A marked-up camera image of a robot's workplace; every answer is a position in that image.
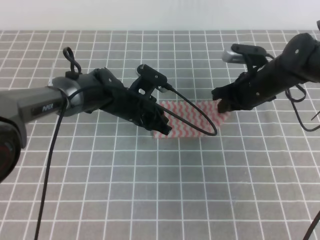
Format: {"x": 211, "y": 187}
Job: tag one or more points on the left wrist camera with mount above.
{"x": 148, "y": 80}

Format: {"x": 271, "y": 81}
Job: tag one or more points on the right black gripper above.
{"x": 251, "y": 90}

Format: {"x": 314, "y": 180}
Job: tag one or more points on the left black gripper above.
{"x": 132, "y": 106}

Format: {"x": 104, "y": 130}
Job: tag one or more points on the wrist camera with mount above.
{"x": 148, "y": 80}
{"x": 249, "y": 55}

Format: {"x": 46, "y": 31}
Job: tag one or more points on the pink white wavy towel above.
{"x": 190, "y": 114}

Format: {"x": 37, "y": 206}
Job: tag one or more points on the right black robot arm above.
{"x": 300, "y": 57}

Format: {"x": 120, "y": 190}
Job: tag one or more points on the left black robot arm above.
{"x": 97, "y": 90}

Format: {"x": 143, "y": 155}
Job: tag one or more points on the grey grid tablecloth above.
{"x": 258, "y": 179}

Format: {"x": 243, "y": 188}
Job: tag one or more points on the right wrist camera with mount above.
{"x": 249, "y": 55}

